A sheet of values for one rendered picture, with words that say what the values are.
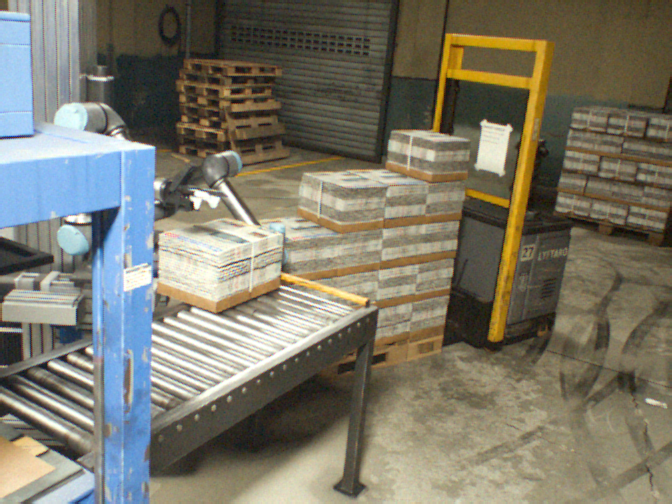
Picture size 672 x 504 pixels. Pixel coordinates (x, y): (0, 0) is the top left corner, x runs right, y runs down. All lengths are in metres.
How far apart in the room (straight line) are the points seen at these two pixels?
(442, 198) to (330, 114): 7.32
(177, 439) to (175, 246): 0.86
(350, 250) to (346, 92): 7.55
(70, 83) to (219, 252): 0.91
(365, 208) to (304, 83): 7.93
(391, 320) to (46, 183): 2.97
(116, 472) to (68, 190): 0.59
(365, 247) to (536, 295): 1.41
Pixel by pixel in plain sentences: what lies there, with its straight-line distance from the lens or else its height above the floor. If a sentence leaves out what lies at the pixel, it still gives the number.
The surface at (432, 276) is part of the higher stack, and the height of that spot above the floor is 0.51.
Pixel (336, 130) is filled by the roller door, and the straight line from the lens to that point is 11.06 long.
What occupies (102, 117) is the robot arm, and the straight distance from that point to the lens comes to 2.61.
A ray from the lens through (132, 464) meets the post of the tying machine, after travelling 1.47.
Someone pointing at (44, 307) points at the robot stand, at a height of 0.72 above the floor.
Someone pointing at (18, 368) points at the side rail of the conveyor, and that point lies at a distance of 2.16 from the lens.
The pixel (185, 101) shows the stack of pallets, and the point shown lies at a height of 0.74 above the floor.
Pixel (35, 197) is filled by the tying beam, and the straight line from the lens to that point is 1.13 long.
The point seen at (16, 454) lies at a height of 0.80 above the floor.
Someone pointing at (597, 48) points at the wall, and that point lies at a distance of 9.64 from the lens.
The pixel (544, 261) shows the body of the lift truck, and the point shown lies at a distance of 4.54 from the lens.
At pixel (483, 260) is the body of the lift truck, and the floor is 0.51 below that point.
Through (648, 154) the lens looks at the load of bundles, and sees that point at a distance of 7.89.
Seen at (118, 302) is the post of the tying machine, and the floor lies 1.27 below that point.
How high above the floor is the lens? 1.76
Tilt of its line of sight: 17 degrees down
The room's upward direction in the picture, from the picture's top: 6 degrees clockwise
